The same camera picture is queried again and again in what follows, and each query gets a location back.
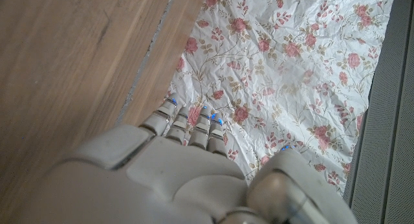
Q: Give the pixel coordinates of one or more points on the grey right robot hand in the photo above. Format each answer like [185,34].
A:
[161,185]

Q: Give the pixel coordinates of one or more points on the grey tape outline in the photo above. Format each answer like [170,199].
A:
[145,55]

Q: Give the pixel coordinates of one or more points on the floral backdrop cloth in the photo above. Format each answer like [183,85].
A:
[275,72]

